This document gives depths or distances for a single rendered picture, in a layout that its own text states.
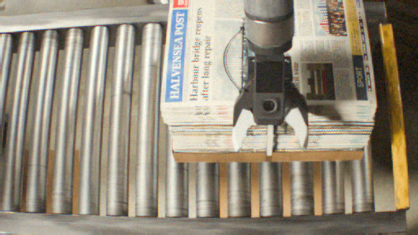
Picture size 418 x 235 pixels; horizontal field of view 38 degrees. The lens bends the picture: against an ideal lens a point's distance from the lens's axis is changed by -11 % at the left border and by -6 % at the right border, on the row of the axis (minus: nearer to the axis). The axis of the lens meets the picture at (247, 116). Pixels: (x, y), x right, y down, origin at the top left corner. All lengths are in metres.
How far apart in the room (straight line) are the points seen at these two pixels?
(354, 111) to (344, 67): 0.08
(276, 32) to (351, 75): 0.23
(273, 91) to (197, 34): 0.27
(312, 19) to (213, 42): 0.19
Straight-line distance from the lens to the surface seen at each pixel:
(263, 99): 0.94
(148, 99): 1.40
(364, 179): 1.34
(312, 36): 1.17
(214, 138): 1.21
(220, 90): 1.10
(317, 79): 1.12
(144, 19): 1.49
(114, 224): 1.33
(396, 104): 1.39
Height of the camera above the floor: 2.08
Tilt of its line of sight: 70 degrees down
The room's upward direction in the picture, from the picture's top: 2 degrees counter-clockwise
